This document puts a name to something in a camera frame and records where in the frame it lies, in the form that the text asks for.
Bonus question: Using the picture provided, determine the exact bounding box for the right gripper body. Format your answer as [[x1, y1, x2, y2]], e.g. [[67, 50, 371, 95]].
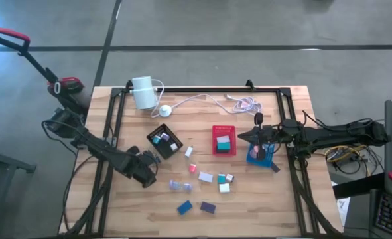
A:
[[255, 112, 303, 161]]

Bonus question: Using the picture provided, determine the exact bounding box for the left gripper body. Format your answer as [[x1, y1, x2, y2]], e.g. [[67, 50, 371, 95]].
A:
[[124, 145, 162, 189]]

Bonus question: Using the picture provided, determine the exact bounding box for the small white box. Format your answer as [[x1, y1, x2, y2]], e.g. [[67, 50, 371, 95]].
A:
[[198, 171, 214, 183]]

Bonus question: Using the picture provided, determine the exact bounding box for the red plastic basket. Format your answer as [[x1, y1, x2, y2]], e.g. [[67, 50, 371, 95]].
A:
[[211, 124, 237, 157]]

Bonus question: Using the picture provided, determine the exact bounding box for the black plastic basket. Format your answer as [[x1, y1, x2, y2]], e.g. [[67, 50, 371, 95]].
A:
[[146, 123, 184, 161]]

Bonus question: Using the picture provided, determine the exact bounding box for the blue plastic basket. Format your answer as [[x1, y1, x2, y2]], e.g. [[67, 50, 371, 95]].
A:
[[246, 131, 277, 169]]

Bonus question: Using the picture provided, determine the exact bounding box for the lilac hourglass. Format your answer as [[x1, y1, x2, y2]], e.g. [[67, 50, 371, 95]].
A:
[[168, 179, 194, 193]]

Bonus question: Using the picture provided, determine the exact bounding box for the white round disc base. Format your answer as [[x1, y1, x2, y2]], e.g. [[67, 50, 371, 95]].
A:
[[158, 104, 172, 118]]

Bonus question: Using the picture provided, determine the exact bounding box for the blue box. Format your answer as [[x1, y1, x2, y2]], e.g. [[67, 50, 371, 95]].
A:
[[176, 200, 194, 216]]

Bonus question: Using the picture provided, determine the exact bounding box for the white cylindrical projector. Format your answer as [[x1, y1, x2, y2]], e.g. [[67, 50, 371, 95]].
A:
[[131, 76, 159, 111]]

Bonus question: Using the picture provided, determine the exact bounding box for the white paper sheet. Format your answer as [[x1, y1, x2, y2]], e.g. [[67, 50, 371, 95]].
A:
[[336, 197, 351, 226]]

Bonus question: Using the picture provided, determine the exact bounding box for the grey metal stand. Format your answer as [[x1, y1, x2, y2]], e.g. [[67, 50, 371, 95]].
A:
[[0, 145, 36, 239]]

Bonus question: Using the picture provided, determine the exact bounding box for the pinkish white coiled cable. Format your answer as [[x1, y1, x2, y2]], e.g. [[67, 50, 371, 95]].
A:
[[169, 94, 263, 116]]

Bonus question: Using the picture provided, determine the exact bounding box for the yellow cable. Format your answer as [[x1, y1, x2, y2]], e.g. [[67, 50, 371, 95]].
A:
[[324, 145, 353, 164]]

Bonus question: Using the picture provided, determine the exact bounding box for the black aluminium table frame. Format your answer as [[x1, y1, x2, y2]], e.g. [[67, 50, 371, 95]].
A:
[[71, 79, 341, 238]]

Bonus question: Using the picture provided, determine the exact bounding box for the black cable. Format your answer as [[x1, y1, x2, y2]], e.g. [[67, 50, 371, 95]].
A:
[[62, 154, 97, 233]]

